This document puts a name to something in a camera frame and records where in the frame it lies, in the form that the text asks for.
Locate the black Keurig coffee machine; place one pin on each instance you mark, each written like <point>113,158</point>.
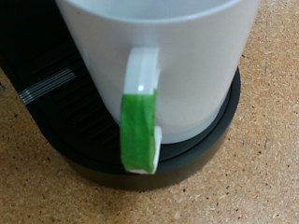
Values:
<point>46,109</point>

